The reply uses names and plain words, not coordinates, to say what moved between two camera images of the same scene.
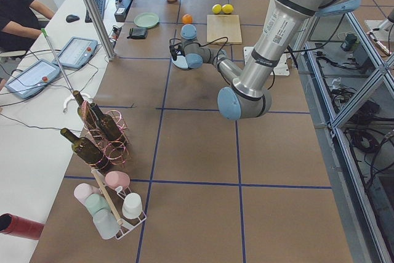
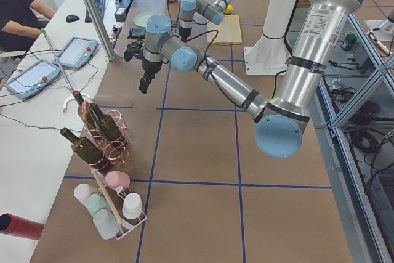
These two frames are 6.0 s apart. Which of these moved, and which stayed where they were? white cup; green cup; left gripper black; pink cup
Moved: left gripper black
Stayed: green cup; white cup; pink cup
